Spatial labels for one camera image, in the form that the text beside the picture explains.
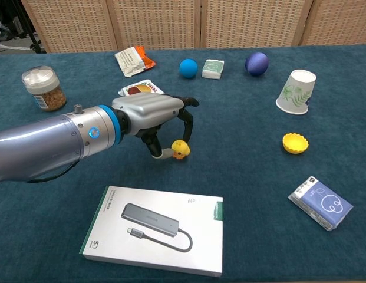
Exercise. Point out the clear jar of nuts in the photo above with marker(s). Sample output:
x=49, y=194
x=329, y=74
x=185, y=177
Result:
x=44, y=88

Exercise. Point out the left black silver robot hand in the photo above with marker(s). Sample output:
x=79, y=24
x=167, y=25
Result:
x=147, y=107

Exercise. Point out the yellow round disc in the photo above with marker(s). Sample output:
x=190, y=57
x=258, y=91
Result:
x=294, y=144

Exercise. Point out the blue ball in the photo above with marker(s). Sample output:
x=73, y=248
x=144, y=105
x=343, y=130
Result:
x=188, y=68

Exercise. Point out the blue tissue pack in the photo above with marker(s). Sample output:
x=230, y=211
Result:
x=321, y=204

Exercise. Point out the white paper cup leaf print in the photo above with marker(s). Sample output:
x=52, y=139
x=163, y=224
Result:
x=296, y=92

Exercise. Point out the black tripod stand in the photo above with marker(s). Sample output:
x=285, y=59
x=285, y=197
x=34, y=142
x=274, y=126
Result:
x=29, y=26

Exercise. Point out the small yellow orange toy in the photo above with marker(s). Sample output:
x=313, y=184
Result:
x=181, y=148

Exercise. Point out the orange white snack packet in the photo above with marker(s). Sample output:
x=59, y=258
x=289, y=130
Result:
x=131, y=60

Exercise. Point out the wicker folding screen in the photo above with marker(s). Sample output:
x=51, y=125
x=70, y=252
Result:
x=159, y=23

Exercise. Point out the white USB hub box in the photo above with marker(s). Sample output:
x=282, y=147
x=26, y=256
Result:
x=153, y=230

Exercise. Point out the purple egg-shaped ball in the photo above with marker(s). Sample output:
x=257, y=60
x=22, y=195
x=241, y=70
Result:
x=257, y=64

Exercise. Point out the green tissue pack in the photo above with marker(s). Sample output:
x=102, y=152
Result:
x=212, y=69

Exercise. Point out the blue table mat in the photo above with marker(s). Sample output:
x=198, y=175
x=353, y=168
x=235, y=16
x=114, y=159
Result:
x=244, y=177

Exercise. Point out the burger print snack packet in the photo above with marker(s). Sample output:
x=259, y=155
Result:
x=141, y=88

